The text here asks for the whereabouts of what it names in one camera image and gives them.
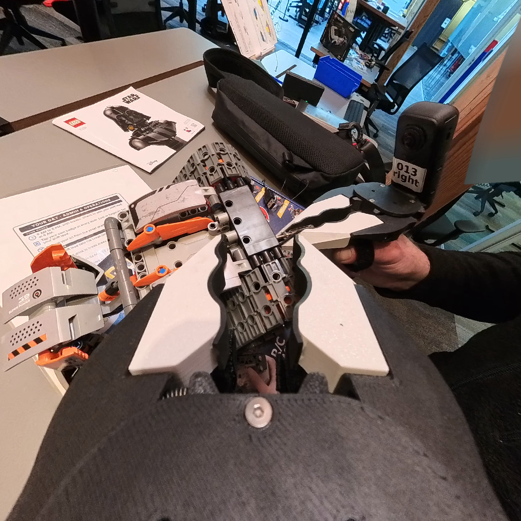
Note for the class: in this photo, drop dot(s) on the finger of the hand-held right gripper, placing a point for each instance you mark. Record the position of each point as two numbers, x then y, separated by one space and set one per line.
342 234
326 207

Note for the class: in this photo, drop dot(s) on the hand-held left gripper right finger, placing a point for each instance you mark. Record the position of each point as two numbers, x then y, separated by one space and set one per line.
342 326

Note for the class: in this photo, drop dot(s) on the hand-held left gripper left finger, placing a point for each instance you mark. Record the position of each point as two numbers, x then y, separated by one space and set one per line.
175 326

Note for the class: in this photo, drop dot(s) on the tracked building-block toy robot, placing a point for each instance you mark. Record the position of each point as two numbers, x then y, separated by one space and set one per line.
187 228

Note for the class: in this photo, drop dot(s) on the person's right forearm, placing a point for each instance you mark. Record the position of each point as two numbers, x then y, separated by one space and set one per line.
480 281

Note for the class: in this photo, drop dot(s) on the person's right hand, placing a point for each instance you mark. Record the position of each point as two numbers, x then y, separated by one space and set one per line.
399 260

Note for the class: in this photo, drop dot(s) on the blue robot kit box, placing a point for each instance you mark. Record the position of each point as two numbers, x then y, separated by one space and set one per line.
277 199

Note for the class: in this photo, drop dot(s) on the black office chair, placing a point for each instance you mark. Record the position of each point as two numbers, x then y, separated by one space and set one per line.
407 77

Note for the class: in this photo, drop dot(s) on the black bag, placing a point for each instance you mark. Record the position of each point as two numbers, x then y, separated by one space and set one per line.
285 134

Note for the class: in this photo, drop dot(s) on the large blue storage bin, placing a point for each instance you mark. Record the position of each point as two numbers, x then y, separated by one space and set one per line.
338 75

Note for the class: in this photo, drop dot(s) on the black box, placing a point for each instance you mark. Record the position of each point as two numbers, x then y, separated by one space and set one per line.
303 88

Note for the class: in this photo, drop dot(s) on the dark printed box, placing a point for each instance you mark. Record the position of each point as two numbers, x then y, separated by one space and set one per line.
339 37

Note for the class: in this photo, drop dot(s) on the white instruction sheet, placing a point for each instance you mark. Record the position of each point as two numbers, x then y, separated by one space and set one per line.
49 212

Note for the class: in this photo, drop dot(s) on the person's dark clothing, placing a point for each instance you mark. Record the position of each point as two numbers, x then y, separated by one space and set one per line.
488 415

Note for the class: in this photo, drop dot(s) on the white sign board on stand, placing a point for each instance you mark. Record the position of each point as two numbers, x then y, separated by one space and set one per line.
248 24

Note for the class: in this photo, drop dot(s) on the black-and-white instruction booklet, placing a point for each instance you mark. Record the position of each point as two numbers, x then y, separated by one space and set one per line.
130 126

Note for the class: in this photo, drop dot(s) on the wooden post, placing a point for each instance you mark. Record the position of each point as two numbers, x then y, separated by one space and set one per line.
472 106

